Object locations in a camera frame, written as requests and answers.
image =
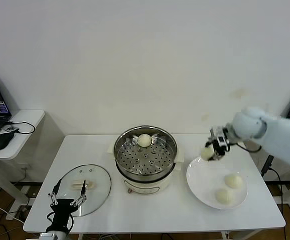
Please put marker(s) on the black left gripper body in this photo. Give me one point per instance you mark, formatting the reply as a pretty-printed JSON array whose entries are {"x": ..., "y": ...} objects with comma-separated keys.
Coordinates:
[{"x": 62, "y": 208}]

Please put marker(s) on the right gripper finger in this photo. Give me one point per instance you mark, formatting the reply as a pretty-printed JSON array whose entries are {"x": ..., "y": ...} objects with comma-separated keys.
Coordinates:
[
  {"x": 218, "y": 155},
  {"x": 209, "y": 143}
]

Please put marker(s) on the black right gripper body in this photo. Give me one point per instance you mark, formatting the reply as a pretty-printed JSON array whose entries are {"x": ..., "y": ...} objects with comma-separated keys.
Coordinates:
[{"x": 220, "y": 131}]

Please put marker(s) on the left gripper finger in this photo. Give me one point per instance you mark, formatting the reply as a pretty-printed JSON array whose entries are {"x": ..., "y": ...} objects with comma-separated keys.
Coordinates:
[
  {"x": 55, "y": 191},
  {"x": 83, "y": 192}
]

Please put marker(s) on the white steamed baozi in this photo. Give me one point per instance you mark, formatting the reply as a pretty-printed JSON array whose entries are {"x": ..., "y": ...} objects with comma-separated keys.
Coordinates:
[
  {"x": 223, "y": 195},
  {"x": 206, "y": 153},
  {"x": 144, "y": 140},
  {"x": 233, "y": 181}
]

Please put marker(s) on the glass pot lid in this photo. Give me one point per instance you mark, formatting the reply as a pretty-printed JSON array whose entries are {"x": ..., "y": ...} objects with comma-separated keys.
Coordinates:
[{"x": 97, "y": 175}]

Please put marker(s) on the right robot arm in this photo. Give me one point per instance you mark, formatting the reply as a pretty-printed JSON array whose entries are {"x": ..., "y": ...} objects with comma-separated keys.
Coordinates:
[{"x": 250, "y": 122}]

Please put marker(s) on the perforated steel steamer basket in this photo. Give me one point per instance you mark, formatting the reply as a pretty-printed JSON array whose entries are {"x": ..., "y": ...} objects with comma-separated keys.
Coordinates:
[{"x": 132, "y": 166}]

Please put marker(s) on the white round plate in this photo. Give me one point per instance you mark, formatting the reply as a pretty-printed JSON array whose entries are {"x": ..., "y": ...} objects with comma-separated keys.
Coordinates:
[{"x": 197, "y": 177}]

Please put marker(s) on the cream electric cooker base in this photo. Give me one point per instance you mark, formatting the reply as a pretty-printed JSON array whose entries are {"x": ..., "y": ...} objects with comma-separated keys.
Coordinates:
[{"x": 147, "y": 187}]

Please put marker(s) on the black computer mouse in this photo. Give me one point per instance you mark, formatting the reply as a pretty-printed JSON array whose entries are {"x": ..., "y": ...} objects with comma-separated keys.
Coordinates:
[{"x": 1, "y": 141}]

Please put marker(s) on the white side table with mouse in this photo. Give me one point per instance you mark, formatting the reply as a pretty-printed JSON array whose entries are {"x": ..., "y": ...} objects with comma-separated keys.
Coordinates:
[{"x": 27, "y": 120}]

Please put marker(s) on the white wall socket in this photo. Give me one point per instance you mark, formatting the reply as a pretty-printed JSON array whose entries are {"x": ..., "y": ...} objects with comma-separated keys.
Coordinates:
[{"x": 25, "y": 166}]

